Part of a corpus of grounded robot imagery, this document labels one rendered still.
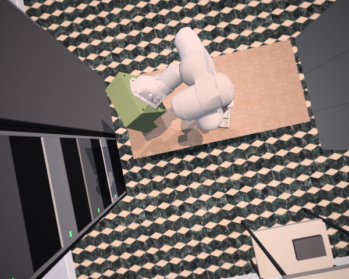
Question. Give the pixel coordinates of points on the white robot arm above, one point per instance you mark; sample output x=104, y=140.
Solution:
x=209, y=94

